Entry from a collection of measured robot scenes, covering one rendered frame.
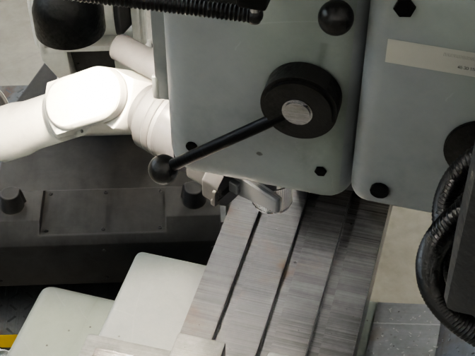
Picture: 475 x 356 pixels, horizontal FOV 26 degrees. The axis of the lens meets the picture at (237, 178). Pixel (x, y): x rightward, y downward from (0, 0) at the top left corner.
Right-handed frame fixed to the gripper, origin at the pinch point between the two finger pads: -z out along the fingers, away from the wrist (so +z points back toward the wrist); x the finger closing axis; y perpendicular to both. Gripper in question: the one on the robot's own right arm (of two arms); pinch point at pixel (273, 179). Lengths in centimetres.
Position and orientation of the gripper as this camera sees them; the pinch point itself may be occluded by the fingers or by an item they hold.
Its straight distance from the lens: 116.2
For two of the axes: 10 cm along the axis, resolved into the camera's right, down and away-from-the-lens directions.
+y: -0.1, 7.1, 7.1
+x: 6.2, -5.5, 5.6
